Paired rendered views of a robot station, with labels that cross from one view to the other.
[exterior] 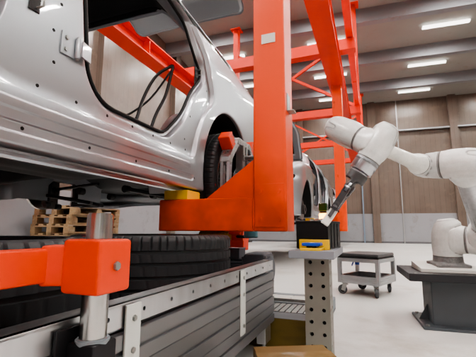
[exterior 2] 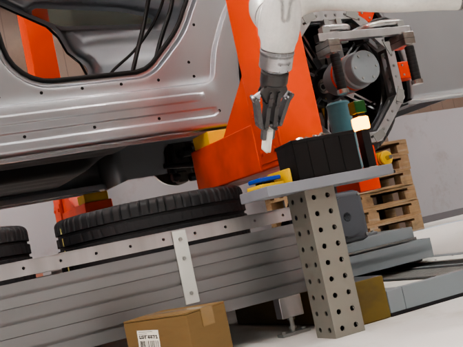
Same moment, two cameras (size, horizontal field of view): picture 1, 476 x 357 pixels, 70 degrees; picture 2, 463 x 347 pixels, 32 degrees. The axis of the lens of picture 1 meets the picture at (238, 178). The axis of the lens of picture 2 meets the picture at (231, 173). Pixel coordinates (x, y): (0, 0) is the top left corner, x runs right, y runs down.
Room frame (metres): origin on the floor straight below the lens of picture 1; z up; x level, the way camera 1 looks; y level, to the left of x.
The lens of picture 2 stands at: (-0.39, -1.74, 0.34)
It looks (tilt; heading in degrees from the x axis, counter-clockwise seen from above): 4 degrees up; 42
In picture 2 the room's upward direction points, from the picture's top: 12 degrees counter-clockwise
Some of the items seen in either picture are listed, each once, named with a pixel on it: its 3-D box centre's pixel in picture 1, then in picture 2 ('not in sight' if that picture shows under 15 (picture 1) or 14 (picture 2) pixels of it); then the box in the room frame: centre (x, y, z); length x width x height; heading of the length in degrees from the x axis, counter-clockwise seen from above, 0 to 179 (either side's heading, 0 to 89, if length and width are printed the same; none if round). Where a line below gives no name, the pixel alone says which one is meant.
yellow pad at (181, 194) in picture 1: (182, 196); (217, 139); (1.83, 0.30, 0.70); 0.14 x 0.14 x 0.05; 69
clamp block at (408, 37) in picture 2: not in sight; (402, 40); (2.34, -0.27, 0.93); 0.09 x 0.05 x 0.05; 69
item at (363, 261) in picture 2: not in sight; (355, 261); (2.32, 0.14, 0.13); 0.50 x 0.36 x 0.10; 159
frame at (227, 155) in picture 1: (240, 180); (340, 78); (2.26, -0.02, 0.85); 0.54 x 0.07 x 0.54; 159
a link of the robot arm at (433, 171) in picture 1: (427, 166); not in sight; (1.65, -0.93, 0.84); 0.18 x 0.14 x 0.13; 135
